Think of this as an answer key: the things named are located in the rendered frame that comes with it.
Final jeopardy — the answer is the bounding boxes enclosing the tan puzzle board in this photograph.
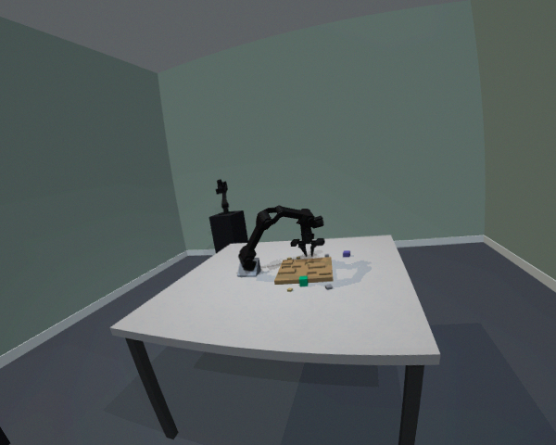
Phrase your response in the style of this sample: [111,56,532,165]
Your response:
[274,257,334,285]

